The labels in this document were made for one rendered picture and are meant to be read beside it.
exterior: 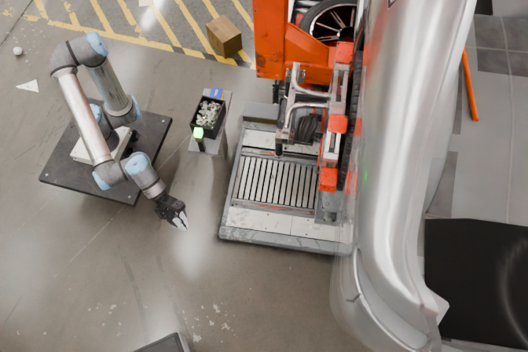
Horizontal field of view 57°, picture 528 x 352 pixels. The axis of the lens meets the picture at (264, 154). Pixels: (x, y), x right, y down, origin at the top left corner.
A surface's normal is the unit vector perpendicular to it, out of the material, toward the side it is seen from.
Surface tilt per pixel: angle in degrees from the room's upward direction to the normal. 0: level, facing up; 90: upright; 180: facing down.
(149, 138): 0
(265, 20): 90
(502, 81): 2
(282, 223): 0
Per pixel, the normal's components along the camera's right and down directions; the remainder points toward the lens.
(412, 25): -0.69, -0.33
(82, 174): -0.02, -0.47
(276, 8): -0.16, 0.87
